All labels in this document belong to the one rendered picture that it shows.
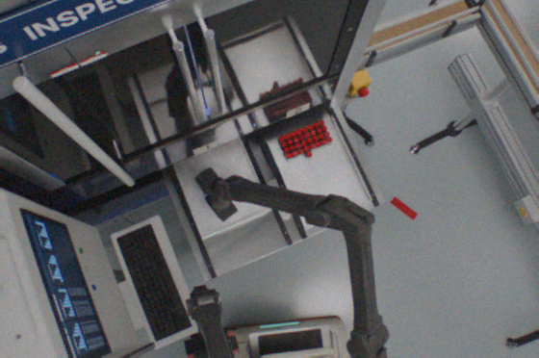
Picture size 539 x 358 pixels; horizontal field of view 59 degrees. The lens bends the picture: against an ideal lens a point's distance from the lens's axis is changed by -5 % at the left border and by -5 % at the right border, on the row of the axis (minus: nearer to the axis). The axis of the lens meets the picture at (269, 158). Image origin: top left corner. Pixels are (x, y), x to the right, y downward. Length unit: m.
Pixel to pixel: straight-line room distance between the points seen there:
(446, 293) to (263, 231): 1.33
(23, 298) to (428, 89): 2.46
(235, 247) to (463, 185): 1.56
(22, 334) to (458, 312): 2.22
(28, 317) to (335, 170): 1.14
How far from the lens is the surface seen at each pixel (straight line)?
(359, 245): 1.25
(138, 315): 1.90
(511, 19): 2.26
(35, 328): 1.18
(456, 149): 2.98
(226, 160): 1.83
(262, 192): 1.39
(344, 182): 1.83
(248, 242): 1.78
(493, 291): 2.93
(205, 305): 1.28
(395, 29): 2.05
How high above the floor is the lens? 2.65
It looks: 75 degrees down
